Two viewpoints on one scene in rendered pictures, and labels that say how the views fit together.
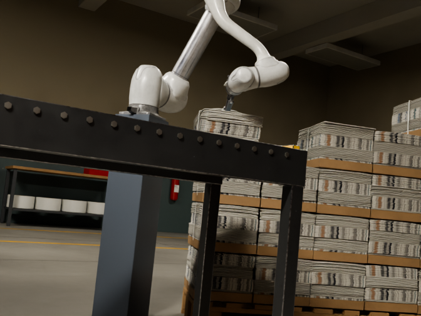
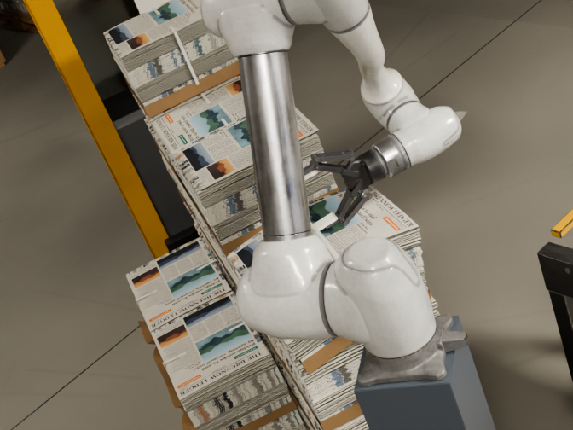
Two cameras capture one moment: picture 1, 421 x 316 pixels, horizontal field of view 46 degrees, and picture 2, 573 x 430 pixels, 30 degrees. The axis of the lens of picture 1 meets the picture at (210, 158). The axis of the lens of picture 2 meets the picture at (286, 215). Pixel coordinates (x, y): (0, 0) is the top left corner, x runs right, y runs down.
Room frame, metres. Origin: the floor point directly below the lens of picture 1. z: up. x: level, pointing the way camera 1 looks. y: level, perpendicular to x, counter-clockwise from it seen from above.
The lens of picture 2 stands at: (2.58, 2.06, 2.45)
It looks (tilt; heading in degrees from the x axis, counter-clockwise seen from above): 31 degrees down; 271
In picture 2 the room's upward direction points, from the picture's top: 22 degrees counter-clockwise
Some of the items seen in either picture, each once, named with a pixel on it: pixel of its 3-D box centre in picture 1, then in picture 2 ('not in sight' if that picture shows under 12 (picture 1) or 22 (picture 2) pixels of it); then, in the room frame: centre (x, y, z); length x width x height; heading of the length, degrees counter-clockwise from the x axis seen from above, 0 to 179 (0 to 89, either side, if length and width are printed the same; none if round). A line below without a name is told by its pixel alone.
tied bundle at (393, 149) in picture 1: (381, 157); (228, 141); (2.72, -0.95, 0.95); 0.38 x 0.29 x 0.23; 9
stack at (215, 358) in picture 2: not in sight; (225, 378); (3.01, -0.66, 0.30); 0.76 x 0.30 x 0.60; 99
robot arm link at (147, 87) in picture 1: (147, 86); (379, 291); (2.50, 0.36, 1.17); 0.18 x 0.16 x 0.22; 150
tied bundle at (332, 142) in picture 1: (332, 152); (256, 177); (2.67, -0.66, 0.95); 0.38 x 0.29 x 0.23; 9
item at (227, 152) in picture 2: (335, 130); (245, 142); (2.66, -0.67, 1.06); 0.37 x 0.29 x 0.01; 9
